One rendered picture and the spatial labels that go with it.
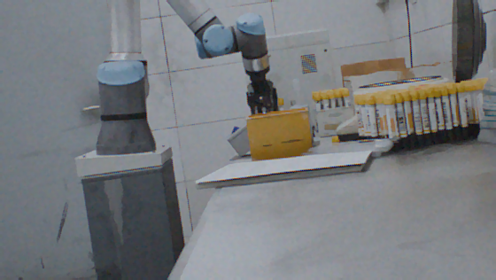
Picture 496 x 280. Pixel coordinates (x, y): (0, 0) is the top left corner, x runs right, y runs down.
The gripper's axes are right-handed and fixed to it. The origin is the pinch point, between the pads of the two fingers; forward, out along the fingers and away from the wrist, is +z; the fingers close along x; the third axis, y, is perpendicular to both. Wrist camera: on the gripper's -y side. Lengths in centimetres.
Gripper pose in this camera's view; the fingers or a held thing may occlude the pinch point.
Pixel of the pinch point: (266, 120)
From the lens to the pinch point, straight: 241.8
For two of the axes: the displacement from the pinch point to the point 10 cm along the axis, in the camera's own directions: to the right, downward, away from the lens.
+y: 0.7, 5.4, -8.4
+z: 1.2, 8.3, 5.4
